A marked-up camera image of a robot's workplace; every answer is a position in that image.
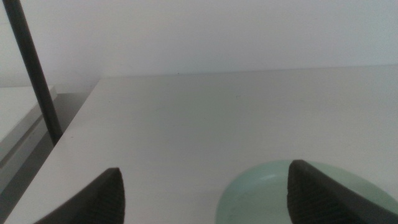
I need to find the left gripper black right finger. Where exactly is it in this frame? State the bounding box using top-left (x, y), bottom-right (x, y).
top-left (286, 159), bottom-right (398, 224)

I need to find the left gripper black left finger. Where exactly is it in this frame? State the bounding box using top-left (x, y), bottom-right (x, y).
top-left (32, 167), bottom-right (126, 224)

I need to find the pale green shallow bowl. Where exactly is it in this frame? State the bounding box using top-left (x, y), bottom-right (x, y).
top-left (214, 159), bottom-right (398, 224)

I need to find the slim black pole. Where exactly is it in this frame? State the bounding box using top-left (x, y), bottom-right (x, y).
top-left (2, 0), bottom-right (64, 147)

